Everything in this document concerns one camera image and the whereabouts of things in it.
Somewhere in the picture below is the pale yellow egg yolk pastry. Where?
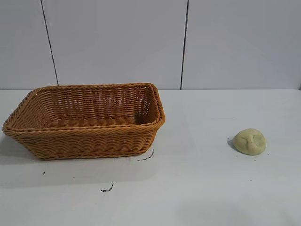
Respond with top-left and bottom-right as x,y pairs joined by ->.
233,128 -> 268,156

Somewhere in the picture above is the brown woven wicker basket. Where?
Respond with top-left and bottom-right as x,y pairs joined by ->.
2,82 -> 166,161

